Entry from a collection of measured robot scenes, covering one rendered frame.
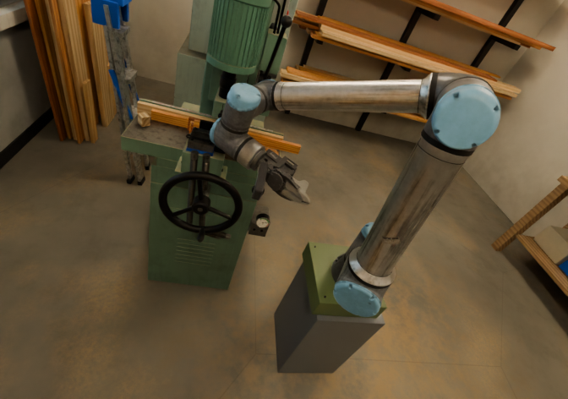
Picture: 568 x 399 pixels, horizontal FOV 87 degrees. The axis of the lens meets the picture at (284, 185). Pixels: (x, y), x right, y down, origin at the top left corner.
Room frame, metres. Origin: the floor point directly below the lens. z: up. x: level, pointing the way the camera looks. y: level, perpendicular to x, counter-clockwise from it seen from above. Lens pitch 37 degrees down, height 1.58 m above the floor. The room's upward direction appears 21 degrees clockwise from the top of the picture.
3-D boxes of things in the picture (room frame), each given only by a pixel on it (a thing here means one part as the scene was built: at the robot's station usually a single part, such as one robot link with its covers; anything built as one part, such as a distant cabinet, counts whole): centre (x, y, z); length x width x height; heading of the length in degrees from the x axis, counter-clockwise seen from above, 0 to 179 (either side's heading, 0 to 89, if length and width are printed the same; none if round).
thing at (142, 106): (1.08, 0.37, 0.92); 0.60 x 0.02 x 0.05; 106
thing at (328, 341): (0.84, -0.40, 0.28); 0.30 x 0.30 x 0.55; 18
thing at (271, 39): (1.32, 0.25, 1.23); 0.09 x 0.08 x 0.15; 16
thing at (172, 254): (1.18, 0.37, 0.36); 0.58 x 0.45 x 0.71; 16
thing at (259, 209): (1.00, 0.05, 0.58); 0.12 x 0.08 x 0.08; 16
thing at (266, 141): (1.08, 0.30, 0.92); 0.62 x 0.02 x 0.04; 106
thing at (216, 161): (0.88, 0.31, 0.91); 0.15 x 0.14 x 0.09; 106
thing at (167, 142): (0.96, 0.33, 0.87); 0.61 x 0.30 x 0.06; 106
